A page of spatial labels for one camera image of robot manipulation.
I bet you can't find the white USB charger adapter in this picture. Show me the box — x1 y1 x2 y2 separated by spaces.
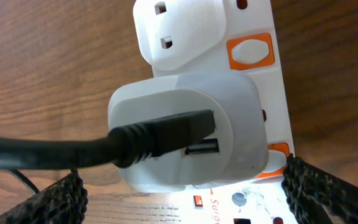
108 71 269 193

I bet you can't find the black USB charging cable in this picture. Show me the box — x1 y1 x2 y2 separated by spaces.
0 109 216 195

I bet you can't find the white power strip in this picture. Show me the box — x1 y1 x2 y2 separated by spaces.
133 0 295 223

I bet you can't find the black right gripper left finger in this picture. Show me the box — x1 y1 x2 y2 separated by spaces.
0 170 88 224

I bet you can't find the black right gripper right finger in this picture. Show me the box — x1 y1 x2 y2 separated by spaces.
282 154 358 224

